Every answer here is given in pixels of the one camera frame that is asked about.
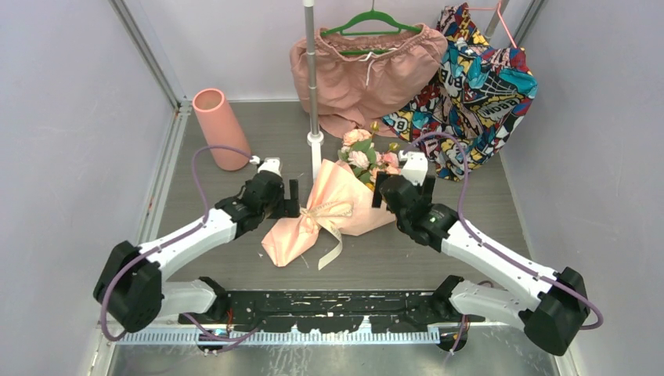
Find cream ribbon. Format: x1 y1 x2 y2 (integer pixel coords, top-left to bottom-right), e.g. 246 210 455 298
300 201 354 270

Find artificial flower bouquet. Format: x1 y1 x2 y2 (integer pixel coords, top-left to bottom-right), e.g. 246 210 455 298
337 121 401 190

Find pink wrapping paper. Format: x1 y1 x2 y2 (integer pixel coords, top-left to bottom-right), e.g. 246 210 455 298
262 160 395 269

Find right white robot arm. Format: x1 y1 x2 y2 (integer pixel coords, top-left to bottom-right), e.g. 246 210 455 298
372 172 591 356

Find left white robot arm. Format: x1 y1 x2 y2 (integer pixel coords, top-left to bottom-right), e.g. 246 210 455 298
93 171 300 333

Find pink cylindrical vase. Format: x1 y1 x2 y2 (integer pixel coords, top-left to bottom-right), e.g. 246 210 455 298
192 88 251 172

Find metal stand pole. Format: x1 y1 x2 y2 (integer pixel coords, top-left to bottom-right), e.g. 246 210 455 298
302 0 324 181

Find pink shorts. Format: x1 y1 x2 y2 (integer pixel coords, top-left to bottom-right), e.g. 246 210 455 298
314 23 448 138

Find colourful comic print garment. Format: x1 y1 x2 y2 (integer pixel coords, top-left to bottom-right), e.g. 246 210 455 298
382 3 538 181

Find green clothes hanger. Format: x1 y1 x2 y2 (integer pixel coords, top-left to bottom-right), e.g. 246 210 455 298
319 0 422 56

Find pink clothes hanger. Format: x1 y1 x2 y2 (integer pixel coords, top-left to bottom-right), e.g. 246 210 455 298
467 0 519 49

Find grey metal rack pole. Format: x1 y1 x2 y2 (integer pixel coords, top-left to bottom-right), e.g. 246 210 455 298
485 0 510 40

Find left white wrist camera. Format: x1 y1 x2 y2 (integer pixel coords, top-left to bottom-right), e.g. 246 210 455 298
257 157 282 177

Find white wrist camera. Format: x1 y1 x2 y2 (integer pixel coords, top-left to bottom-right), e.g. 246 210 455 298
257 157 282 177
398 150 428 186

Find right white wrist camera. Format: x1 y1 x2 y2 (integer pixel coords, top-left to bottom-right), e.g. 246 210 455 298
398 150 428 186

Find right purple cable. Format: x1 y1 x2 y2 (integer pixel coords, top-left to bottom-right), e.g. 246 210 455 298
402 131 604 331

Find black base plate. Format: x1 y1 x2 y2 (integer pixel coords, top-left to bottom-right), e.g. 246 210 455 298
194 290 461 334

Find aluminium rail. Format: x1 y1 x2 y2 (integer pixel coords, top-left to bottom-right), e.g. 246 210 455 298
117 323 440 345

